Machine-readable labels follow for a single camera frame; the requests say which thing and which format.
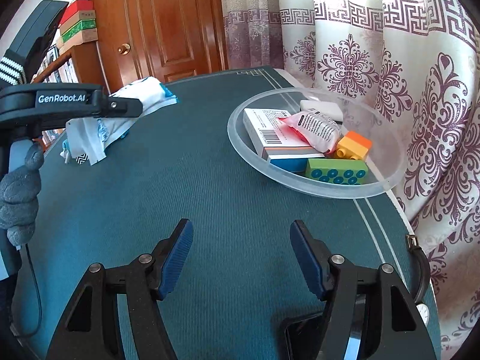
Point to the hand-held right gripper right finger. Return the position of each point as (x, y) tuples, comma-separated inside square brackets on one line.
[(305, 266)]

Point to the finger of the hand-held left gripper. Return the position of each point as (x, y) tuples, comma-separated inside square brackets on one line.
[(123, 105)]

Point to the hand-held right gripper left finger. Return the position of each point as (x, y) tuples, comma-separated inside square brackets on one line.
[(176, 262)]

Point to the white plastic wipes pack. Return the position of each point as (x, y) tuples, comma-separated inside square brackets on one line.
[(146, 93)]

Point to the black and white patterned cube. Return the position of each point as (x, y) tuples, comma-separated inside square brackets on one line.
[(82, 159)]

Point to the green block with blue circles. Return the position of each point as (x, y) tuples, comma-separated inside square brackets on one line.
[(337, 172)]

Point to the clear plastic bowl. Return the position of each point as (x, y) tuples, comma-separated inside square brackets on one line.
[(247, 157)]

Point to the orange and yellow toy block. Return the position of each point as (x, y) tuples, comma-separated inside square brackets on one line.
[(354, 146)]

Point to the red and white packet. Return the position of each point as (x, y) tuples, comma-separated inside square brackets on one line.
[(315, 131)]

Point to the white and blue carton box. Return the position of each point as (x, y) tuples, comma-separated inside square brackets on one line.
[(262, 123)]

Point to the white black eraser block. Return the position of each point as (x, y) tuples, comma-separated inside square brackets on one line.
[(324, 109)]

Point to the person's left hand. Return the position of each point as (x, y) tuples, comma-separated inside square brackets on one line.
[(18, 198)]

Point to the rows of books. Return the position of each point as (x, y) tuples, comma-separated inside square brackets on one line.
[(63, 73)]

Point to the wooden bookshelf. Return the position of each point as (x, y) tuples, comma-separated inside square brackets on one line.
[(88, 67)]

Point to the brass door knob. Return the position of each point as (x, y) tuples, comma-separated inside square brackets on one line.
[(123, 49)]

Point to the black smartphone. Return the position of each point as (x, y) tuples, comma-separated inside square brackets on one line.
[(303, 333)]

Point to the large tan cardboard box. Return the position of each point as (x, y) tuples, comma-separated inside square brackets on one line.
[(86, 40)]

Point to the green box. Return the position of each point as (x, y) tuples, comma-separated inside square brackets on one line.
[(78, 32)]

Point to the wooden door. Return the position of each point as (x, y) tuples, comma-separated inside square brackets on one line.
[(168, 22)]

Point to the white curtain with purple pattern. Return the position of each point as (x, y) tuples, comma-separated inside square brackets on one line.
[(393, 63)]

